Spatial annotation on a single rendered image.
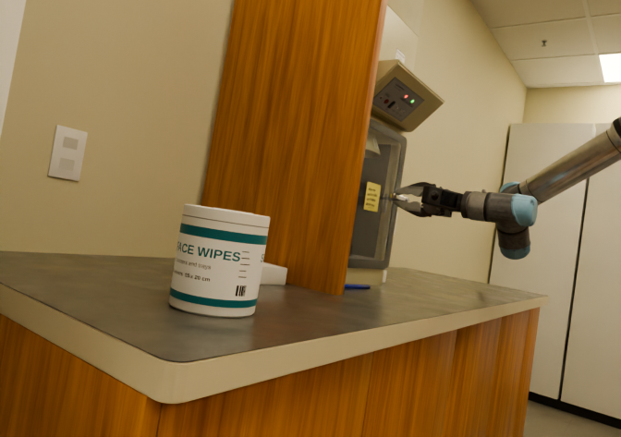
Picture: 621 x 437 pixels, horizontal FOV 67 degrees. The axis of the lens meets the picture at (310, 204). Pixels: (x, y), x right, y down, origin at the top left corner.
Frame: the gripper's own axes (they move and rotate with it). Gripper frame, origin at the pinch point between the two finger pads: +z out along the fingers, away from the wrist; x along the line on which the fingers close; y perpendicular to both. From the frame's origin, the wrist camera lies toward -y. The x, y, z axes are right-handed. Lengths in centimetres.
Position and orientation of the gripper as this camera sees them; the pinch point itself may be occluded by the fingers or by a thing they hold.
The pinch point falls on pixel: (395, 197)
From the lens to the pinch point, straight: 133.8
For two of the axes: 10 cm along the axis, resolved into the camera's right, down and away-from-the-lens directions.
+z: -8.0, -1.0, 5.9
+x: 1.5, -9.9, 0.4
